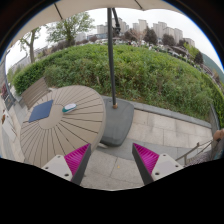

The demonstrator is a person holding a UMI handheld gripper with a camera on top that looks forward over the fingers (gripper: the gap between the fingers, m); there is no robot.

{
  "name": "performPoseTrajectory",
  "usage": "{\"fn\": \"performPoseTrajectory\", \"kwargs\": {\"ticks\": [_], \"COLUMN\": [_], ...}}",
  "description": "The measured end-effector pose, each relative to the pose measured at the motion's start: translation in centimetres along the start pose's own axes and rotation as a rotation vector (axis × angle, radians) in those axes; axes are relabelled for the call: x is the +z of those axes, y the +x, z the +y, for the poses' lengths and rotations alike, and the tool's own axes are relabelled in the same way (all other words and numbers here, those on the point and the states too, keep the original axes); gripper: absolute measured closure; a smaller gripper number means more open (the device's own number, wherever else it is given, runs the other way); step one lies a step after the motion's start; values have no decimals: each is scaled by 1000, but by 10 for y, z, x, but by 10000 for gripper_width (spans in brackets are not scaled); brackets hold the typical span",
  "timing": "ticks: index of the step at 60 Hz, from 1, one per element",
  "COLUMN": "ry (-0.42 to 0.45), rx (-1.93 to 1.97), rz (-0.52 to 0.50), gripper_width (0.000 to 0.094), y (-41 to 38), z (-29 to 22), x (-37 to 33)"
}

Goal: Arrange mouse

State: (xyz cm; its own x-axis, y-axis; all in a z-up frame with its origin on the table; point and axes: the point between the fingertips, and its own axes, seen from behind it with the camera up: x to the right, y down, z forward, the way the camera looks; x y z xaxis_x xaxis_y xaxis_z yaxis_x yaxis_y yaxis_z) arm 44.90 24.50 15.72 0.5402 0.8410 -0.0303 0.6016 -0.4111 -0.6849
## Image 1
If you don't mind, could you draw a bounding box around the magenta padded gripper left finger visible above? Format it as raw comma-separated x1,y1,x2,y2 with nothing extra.
42,143,91,185

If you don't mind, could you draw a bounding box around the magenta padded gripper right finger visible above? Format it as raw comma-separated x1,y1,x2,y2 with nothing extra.
132,143,183,185

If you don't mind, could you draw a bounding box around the dark blue mouse pad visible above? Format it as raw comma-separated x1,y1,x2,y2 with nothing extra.
29,100,53,122

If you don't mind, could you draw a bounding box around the round beige slatted table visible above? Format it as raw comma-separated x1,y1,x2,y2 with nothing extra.
20,85,106,167

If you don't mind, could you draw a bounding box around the metal stair handrail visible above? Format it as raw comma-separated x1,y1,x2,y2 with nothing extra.
177,140,213,164

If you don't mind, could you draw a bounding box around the grey parasol base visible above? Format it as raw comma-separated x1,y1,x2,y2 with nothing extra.
101,98,134,147

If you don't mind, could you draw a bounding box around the beige slatted chair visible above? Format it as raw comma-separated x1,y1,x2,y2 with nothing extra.
22,77,50,109

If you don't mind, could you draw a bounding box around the green hedge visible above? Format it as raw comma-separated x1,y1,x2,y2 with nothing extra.
13,44,224,127

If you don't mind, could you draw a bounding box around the dark parasol pole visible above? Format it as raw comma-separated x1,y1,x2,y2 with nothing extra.
107,8,118,109

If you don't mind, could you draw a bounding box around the beige parasol canopy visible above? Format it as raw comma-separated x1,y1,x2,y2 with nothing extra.
8,0,184,51

